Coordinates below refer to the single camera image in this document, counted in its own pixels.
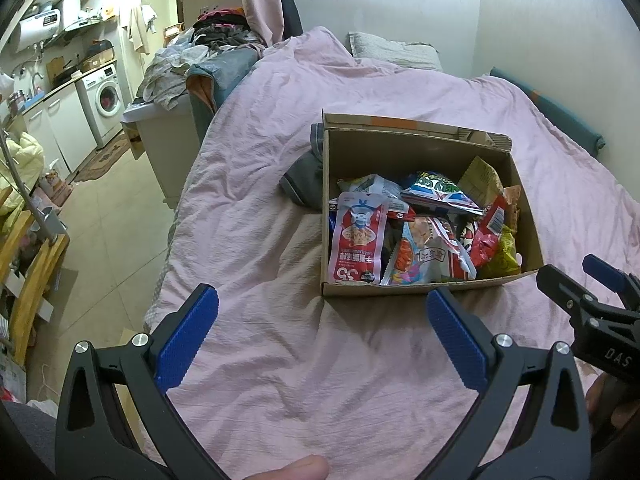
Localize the patterned floor rug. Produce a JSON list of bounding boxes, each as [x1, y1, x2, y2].
[[72, 132, 133, 183]]

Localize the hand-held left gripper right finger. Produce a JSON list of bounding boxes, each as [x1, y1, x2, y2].
[[415, 287, 593, 480]]

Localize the blue green snack packet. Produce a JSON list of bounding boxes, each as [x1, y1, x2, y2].
[[401, 170, 485, 215]]

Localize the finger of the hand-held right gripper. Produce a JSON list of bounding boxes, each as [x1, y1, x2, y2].
[[536, 264, 598, 327], [582, 254, 640, 317]]

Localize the dark grey cloth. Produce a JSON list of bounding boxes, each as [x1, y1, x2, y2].
[[279, 122, 326, 211]]

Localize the teal bolster cushion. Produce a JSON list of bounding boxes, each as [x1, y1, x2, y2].
[[489, 66, 606, 157]]

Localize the pink blanket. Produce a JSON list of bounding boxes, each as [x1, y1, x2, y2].
[[142, 27, 640, 480]]

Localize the person's right hand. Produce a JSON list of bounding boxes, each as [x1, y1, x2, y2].
[[585, 377, 612, 416]]

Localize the pile of clothes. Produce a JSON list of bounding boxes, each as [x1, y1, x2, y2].
[[137, 7, 268, 111]]

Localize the wooden chair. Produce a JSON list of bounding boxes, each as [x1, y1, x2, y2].
[[0, 210, 71, 367]]

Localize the pink curtain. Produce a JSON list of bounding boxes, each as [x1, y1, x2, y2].
[[235, 0, 281, 43]]

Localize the red white snack pouch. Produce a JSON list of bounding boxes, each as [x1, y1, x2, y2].
[[327, 191, 392, 285]]

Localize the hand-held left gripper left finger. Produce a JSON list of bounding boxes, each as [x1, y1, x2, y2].
[[55, 282, 231, 480]]

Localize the white washing machine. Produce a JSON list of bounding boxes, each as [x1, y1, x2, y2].
[[75, 62, 126, 149]]

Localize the white water heater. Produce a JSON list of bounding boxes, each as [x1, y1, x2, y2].
[[12, 7, 66, 53]]

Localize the grey silver snack packet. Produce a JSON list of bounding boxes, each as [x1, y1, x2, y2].
[[410, 215, 478, 282]]

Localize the grey metal stand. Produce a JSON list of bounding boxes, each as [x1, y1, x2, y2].
[[0, 130, 67, 242]]

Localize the yellow green snack packet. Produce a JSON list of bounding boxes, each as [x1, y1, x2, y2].
[[477, 225, 522, 280]]

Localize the orange white snack packet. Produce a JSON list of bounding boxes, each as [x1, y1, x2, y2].
[[501, 185, 522, 228]]

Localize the pale yellow jacket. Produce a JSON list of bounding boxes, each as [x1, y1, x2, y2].
[[0, 132, 46, 216]]

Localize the cardboard box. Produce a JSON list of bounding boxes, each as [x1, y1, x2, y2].
[[310, 110, 545, 298]]

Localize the person's grey trousers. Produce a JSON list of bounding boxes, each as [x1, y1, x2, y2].
[[0, 400, 58, 480]]

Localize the red snack packet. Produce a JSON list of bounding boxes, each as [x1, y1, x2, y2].
[[467, 195, 512, 267]]

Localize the white hanging towel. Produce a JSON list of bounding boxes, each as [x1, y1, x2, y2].
[[127, 5, 158, 53]]

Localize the grey pillow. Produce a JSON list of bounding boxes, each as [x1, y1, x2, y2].
[[348, 31, 443, 72]]

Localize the white storage bin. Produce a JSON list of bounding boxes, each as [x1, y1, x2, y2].
[[121, 102, 201, 211]]

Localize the person's left hand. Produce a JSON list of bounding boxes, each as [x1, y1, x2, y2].
[[235, 454, 330, 480]]

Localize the white kitchen cabinet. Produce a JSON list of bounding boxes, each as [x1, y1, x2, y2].
[[22, 82, 98, 173]]

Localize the white grey snack packet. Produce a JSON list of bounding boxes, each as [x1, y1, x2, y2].
[[336, 174, 417, 222]]

